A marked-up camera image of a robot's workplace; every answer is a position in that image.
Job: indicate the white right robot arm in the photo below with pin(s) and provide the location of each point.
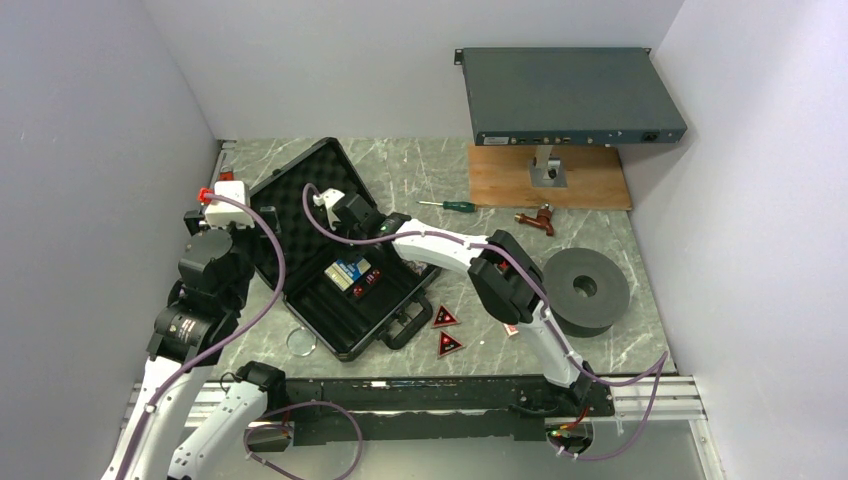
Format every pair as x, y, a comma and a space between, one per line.
507, 281

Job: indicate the red dice set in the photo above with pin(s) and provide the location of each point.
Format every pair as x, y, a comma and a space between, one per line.
366, 282

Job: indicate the red-handled adjustable wrench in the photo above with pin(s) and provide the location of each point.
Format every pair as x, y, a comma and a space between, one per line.
224, 169

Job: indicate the green-handled screwdriver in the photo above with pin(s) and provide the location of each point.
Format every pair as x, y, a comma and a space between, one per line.
457, 206

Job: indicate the red playing card deck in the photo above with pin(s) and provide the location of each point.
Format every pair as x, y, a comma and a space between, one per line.
510, 330

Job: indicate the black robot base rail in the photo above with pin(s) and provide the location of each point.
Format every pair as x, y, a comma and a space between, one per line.
317, 411

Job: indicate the grey rack-mount network device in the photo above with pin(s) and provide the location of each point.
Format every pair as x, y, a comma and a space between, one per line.
521, 96

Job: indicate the lower red all-in triangle button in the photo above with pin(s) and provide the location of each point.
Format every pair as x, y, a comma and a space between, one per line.
448, 344

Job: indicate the poker chip roll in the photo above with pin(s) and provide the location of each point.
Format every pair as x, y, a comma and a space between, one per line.
419, 268

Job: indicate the upper red triangle button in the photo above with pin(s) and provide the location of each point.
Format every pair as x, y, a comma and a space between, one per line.
444, 318

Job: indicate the left clear round disc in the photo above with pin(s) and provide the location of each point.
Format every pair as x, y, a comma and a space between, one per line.
301, 342

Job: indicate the black foam-lined carrying case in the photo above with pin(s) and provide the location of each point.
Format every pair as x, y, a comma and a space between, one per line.
348, 296

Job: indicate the plywood base board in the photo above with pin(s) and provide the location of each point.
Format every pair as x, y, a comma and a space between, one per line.
594, 179

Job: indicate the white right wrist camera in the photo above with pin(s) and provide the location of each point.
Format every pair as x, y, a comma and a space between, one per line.
327, 200

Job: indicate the blue playing card deck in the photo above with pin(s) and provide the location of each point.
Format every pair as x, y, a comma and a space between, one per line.
344, 274

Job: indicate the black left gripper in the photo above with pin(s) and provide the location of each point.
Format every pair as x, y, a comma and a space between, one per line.
262, 241

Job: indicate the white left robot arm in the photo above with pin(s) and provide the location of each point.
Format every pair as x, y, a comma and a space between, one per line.
203, 309

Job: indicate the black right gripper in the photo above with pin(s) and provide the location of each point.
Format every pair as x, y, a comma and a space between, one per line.
340, 226

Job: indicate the metal device stand bracket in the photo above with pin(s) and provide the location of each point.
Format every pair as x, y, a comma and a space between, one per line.
545, 169

